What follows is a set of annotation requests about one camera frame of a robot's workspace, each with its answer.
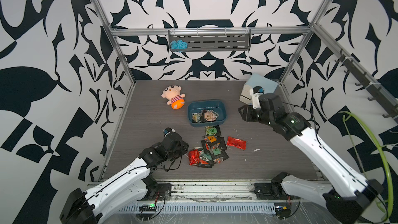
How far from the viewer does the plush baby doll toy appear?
103cm

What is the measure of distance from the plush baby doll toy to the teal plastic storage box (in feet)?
0.20

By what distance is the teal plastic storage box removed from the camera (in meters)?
0.98
